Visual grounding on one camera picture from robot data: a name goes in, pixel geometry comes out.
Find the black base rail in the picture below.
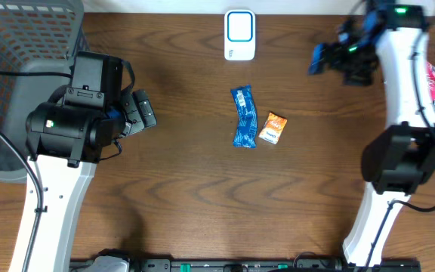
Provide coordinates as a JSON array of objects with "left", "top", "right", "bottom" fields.
[{"left": 67, "top": 255, "right": 421, "bottom": 272}]

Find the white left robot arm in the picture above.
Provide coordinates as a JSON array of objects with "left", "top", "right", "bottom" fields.
[{"left": 9, "top": 51, "right": 156, "bottom": 271}]

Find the blue snack wrapper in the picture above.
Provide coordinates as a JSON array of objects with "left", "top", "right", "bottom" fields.
[{"left": 230, "top": 85, "right": 258, "bottom": 149}]

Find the grey plastic mesh basket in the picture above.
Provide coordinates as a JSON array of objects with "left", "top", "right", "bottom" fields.
[{"left": 0, "top": 0, "right": 91, "bottom": 184}]

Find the orange tissue pack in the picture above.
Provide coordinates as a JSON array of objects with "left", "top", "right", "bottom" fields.
[{"left": 258, "top": 113, "right": 287, "bottom": 144}]

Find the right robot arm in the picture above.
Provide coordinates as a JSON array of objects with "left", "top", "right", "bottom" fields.
[{"left": 308, "top": 0, "right": 435, "bottom": 271}]

